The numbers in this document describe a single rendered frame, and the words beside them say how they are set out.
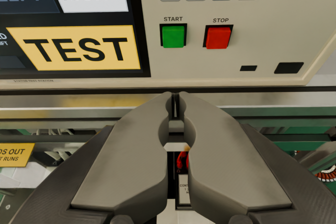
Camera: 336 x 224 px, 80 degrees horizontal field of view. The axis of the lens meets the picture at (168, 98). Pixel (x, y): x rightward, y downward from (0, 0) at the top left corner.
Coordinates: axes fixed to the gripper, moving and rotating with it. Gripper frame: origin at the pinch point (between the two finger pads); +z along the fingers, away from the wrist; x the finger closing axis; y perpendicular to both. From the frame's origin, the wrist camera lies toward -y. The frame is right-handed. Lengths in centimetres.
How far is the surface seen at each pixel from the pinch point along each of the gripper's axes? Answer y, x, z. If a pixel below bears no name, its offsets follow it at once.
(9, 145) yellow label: 10.1, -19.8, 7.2
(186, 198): 28.8, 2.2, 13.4
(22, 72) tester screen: 1.3, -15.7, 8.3
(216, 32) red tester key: -2.7, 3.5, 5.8
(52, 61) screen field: 0.1, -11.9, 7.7
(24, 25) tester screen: -3.5, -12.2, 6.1
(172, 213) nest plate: 37.4, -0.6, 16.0
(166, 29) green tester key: -3.0, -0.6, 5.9
